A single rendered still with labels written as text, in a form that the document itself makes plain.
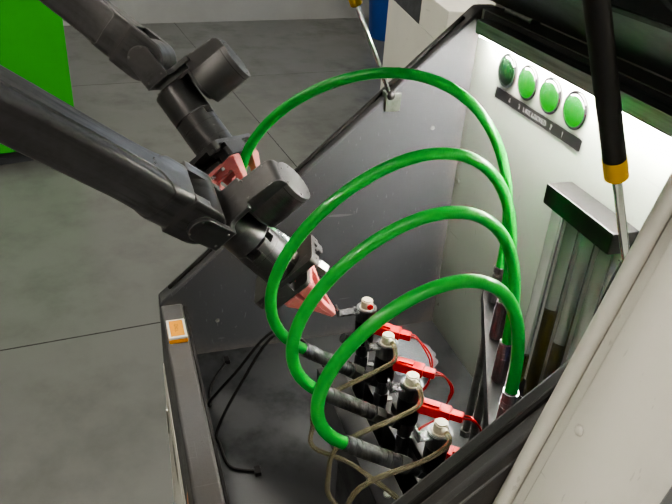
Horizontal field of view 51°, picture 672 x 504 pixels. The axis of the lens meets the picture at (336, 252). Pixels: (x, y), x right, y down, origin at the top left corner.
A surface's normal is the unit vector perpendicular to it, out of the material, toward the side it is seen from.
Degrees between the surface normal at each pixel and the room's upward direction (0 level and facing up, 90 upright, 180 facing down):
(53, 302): 0
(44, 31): 90
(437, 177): 90
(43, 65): 90
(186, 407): 0
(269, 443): 0
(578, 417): 76
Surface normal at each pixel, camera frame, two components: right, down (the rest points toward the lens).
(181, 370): 0.06, -0.86
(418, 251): 0.30, 0.50
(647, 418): -0.91, -0.11
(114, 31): -0.04, 0.20
